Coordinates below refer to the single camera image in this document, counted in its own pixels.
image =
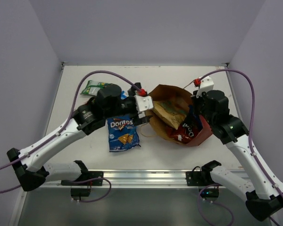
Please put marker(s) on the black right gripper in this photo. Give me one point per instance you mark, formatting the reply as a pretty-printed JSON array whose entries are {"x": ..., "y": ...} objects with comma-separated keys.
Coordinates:
[{"x": 196, "y": 100}]

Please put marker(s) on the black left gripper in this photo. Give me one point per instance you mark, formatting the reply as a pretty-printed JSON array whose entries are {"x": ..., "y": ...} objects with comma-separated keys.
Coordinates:
[{"x": 137, "y": 115}]

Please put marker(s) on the small blue white snack packet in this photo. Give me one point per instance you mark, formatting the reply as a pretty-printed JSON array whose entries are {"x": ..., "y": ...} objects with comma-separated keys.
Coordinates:
[{"x": 124, "y": 95}]

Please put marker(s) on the dark blue snack bag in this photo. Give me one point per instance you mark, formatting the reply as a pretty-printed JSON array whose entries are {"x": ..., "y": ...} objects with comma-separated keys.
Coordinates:
[{"x": 122, "y": 134}]

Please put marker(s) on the red paper bag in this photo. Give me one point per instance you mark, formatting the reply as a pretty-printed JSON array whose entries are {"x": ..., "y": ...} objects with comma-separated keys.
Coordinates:
[{"x": 181, "y": 98}]

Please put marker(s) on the green yellow chips bag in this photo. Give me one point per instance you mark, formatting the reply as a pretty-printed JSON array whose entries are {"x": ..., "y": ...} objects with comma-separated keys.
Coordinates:
[{"x": 93, "y": 87}]

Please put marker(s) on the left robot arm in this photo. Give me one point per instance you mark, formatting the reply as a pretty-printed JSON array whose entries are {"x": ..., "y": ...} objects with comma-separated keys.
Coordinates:
[{"x": 31, "y": 164}]

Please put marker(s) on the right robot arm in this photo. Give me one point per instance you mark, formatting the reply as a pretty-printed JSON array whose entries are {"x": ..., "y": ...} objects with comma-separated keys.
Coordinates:
[{"x": 263, "y": 192}]

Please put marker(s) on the brown kraft snack bag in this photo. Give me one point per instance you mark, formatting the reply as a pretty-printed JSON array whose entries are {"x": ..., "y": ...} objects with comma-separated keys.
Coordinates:
[{"x": 169, "y": 113}]

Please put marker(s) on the red snack packet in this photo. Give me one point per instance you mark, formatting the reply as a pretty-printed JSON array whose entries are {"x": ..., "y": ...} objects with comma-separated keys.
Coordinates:
[{"x": 188, "y": 129}]

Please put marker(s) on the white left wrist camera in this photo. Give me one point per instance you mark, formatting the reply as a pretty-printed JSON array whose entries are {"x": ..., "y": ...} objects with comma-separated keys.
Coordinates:
[{"x": 143, "y": 101}]

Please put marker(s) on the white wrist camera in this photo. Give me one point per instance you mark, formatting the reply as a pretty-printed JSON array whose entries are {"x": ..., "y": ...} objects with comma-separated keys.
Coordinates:
[
  {"x": 143, "y": 101},
  {"x": 204, "y": 85}
]

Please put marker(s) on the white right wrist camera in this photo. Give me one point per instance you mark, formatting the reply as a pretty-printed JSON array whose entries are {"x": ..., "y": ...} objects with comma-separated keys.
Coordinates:
[{"x": 204, "y": 85}]

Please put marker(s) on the aluminium front rail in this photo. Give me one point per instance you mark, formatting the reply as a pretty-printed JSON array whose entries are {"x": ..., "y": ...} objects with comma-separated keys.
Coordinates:
[{"x": 138, "y": 178}]

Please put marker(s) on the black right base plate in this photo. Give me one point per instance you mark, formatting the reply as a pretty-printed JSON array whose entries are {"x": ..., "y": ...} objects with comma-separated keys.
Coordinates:
[{"x": 194, "y": 178}]

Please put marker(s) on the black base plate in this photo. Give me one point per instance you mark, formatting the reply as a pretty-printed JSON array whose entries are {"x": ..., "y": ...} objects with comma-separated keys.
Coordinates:
[
  {"x": 194, "y": 178},
  {"x": 88, "y": 178}
]

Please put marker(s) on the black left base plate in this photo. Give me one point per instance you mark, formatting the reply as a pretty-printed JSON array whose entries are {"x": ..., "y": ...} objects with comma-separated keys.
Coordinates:
[{"x": 88, "y": 178}]

